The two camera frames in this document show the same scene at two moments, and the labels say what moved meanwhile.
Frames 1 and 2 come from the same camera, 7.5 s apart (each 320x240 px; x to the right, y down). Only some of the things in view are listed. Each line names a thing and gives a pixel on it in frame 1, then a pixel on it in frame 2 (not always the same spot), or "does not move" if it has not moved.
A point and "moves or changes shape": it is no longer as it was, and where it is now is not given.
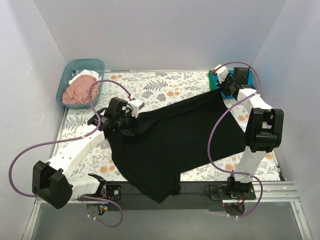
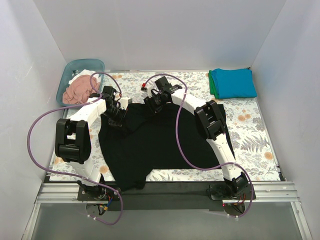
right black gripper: x=225 y=87 -> x=152 y=106
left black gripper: x=127 y=127 -> x=115 y=121
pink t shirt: x=77 y=91 does not move
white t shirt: x=87 y=72 does not move
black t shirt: x=172 y=139 moves or changes shape
